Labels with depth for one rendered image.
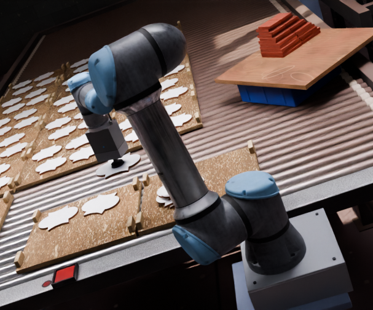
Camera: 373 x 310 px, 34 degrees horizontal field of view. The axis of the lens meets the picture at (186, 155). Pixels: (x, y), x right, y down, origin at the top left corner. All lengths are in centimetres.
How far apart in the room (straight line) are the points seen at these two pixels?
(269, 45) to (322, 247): 124
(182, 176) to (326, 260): 40
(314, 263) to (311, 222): 16
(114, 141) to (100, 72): 57
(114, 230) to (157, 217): 15
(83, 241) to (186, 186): 72
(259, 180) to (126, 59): 41
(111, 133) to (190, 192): 54
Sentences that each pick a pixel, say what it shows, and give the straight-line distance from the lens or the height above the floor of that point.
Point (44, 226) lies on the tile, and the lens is 218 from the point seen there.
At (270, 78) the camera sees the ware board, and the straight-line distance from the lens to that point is 236.
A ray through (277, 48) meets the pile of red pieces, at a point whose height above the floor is 108.
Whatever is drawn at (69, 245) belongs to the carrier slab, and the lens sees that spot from 200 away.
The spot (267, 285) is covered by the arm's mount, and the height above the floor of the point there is 96.
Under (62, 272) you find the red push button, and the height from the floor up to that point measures 93.
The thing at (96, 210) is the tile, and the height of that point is 94.
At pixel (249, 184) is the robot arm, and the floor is 119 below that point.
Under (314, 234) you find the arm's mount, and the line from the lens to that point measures 156.
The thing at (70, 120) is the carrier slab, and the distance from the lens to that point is 310.
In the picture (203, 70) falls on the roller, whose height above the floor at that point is 91.
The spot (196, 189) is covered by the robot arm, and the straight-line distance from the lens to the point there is 133.
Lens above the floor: 187
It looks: 25 degrees down
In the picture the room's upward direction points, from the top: 22 degrees counter-clockwise
